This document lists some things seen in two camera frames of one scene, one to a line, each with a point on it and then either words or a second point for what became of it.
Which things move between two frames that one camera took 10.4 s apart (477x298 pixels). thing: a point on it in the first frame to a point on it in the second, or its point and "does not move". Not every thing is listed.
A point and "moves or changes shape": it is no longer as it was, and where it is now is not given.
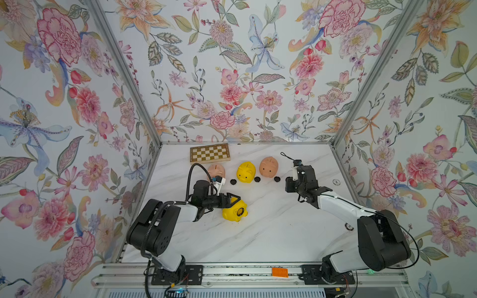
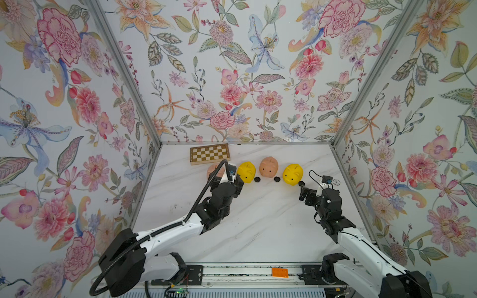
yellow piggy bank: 238,211 moves or changes shape
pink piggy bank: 216,169 does not move
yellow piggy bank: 246,172 does not move
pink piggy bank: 268,166 does not move
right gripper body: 300,190 to 322,214
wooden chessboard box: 210,154 does not move
